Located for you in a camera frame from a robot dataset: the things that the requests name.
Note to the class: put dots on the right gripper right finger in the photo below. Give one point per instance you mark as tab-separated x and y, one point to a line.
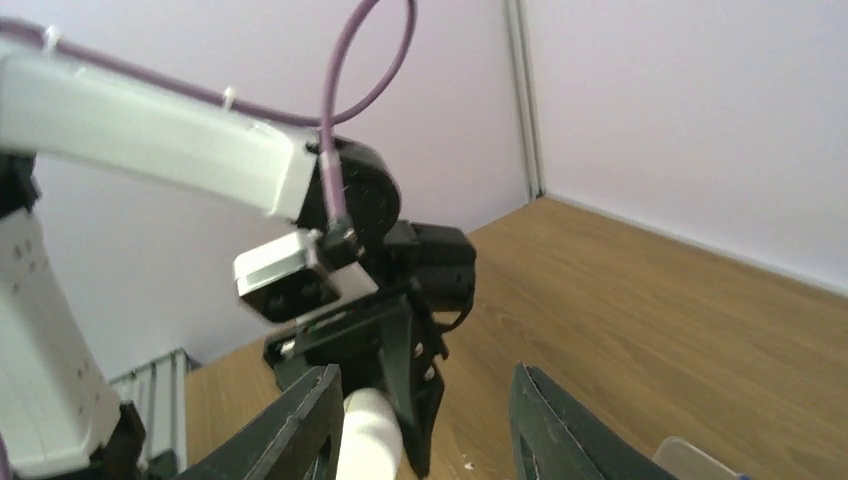
554	436

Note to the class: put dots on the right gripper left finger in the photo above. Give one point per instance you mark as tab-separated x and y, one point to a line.
297	436

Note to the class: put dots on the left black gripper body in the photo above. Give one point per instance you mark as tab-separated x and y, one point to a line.
387	331

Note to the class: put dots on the capped white pill bottle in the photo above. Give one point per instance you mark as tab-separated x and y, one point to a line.
371	442

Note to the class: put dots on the clear plastic pill organizer box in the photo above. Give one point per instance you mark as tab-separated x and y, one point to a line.
687	462

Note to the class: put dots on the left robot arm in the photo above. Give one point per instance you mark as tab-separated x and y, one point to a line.
60	419

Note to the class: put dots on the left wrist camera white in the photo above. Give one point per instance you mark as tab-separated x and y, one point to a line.
290	281

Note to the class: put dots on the aluminium front rail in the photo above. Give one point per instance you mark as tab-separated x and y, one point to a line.
157	389

